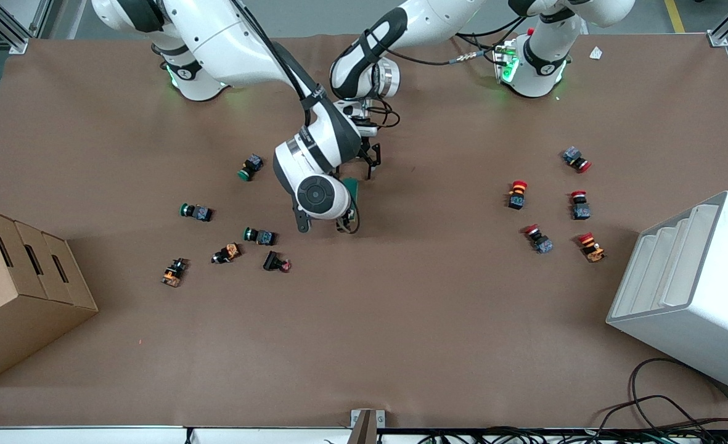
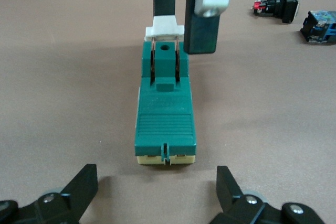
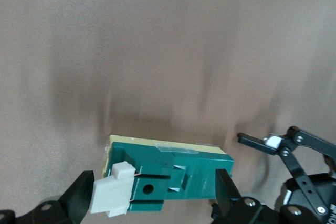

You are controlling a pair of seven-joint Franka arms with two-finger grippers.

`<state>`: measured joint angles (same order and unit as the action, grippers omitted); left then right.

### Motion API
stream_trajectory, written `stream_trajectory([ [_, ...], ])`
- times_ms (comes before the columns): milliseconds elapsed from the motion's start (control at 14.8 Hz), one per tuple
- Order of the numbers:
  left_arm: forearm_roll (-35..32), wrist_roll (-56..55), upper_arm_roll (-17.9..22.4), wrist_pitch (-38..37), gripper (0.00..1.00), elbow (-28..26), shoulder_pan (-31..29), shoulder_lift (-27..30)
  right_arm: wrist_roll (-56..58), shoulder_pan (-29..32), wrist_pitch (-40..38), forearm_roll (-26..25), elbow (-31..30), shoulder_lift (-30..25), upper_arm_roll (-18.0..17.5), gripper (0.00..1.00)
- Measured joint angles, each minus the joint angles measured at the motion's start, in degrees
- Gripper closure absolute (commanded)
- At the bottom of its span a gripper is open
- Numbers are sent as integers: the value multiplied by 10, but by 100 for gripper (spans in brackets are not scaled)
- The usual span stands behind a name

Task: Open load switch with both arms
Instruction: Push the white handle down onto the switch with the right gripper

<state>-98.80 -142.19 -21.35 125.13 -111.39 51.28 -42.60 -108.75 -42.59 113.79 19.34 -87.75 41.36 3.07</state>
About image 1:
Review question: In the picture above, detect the grey metal bracket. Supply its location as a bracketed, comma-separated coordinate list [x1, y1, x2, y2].
[350, 408, 386, 444]

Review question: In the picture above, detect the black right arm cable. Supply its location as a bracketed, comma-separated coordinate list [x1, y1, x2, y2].
[229, 0, 330, 109]

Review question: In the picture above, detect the white plastic bin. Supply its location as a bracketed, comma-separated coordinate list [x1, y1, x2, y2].
[606, 191, 728, 397]

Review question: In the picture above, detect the black left arm base cable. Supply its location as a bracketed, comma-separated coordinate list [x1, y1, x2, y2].
[364, 28, 526, 67]

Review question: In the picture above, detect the black looped cable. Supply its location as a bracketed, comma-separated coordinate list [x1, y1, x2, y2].
[629, 357, 728, 432]

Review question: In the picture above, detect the black cable bundle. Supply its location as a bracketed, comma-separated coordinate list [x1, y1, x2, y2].
[413, 425, 728, 444]

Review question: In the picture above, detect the yellow floor tape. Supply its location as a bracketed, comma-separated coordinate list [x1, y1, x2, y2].
[666, 0, 687, 34]

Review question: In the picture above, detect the red mushroom emergency button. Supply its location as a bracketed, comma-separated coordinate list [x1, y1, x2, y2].
[522, 224, 554, 255]
[577, 231, 607, 264]
[507, 180, 529, 211]
[562, 146, 592, 173]
[570, 190, 592, 221]

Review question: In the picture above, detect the brown cardboard box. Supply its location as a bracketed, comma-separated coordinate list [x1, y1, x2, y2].
[0, 205, 99, 388]

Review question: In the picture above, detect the white table edge rail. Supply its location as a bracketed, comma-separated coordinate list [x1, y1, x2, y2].
[0, 425, 728, 444]

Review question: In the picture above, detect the black square push button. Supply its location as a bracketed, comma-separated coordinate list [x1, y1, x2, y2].
[263, 250, 292, 273]

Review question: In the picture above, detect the black orange selector switch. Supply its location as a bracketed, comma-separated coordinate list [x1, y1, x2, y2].
[211, 242, 242, 265]
[160, 257, 189, 288]

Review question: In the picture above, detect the brown paper table mat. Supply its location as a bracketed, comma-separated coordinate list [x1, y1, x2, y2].
[0, 31, 728, 429]

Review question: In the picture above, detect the green push button switch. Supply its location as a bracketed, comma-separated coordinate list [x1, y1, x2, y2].
[179, 202, 215, 223]
[237, 154, 264, 182]
[243, 226, 276, 247]

